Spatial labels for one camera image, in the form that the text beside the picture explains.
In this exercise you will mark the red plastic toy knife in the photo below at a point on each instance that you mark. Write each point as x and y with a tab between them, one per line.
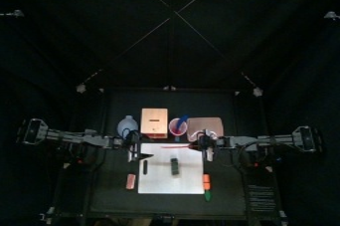
175	146

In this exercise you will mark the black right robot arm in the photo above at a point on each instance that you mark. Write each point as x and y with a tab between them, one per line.
269	140

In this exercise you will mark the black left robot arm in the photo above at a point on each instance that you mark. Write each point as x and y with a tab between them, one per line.
71	135

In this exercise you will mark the white cutting board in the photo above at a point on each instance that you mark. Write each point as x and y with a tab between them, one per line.
189	177

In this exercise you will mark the toy sushi roll block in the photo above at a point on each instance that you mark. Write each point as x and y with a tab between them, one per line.
175	167

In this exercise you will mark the pink toy salmon piece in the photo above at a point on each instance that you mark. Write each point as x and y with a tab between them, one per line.
131	181

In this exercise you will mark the wooden box with red front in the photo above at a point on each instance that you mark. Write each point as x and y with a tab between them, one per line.
153	122

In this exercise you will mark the blue plastic utensil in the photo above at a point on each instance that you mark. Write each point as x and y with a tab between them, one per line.
181	121

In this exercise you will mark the orange toy carrot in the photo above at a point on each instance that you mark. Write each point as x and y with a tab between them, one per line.
207	183

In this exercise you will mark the white printed label sheet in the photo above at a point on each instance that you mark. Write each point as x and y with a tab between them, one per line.
261	198

